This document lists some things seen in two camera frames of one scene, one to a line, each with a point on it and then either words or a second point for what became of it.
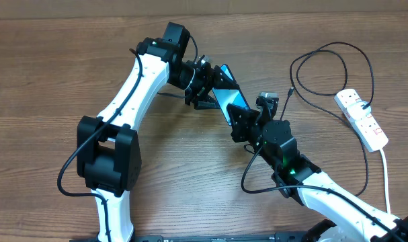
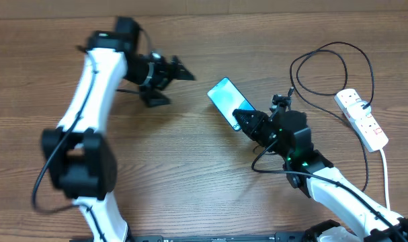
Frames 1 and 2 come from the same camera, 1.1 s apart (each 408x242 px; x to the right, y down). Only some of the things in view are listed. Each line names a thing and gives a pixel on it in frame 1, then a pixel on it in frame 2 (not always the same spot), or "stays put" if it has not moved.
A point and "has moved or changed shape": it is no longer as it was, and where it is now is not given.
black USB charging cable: (315, 51) stays put
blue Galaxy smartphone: (226, 96) has moved or changed shape
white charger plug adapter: (359, 109) stays put
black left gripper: (217, 77) -> (166, 74)
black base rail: (279, 238) stays put
